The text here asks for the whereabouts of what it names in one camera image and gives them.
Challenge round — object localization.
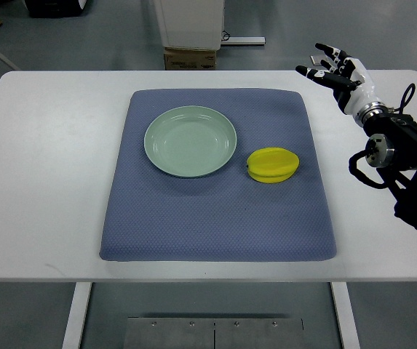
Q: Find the white cabinet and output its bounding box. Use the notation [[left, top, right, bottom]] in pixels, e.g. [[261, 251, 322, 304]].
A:
[[154, 0, 225, 51]]

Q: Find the white table leg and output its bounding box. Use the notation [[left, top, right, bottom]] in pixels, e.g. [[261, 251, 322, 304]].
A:
[[330, 282, 360, 349], [62, 282, 92, 349]]

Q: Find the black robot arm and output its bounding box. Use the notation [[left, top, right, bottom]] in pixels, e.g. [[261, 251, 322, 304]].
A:
[[349, 83, 417, 230]]

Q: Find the white table leg left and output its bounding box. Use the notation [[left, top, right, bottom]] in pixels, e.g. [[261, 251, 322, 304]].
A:
[[62, 282, 92, 349]]

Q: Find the yellow starfruit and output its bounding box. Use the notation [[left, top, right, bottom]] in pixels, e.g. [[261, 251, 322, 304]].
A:
[[247, 147, 300, 183]]

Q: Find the grey floor plate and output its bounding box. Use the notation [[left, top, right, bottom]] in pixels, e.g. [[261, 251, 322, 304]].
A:
[[310, 55, 327, 66]]

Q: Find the white floor rail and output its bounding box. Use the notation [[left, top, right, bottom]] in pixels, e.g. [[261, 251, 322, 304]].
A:
[[221, 36, 266, 46]]

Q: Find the black white object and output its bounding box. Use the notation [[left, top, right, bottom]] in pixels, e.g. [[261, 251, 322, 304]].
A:
[[23, 0, 88, 18]]

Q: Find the white table leg right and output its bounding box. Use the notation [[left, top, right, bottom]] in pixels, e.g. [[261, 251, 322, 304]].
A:
[[330, 282, 360, 349]]

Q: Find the cardboard box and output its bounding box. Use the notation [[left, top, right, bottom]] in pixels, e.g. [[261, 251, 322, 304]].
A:
[[164, 48, 216, 71]]

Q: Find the light green plate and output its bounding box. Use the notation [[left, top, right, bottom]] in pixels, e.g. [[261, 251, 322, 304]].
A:
[[143, 105, 237, 178]]

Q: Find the blue textured mat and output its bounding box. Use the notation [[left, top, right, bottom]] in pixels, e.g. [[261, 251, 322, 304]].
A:
[[100, 89, 336, 262]]

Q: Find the metal base plate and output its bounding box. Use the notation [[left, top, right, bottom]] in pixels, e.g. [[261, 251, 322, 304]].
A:
[[123, 317, 307, 348]]

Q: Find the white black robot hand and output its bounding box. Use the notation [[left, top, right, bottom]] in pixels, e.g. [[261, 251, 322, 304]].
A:
[[295, 43, 387, 126]]

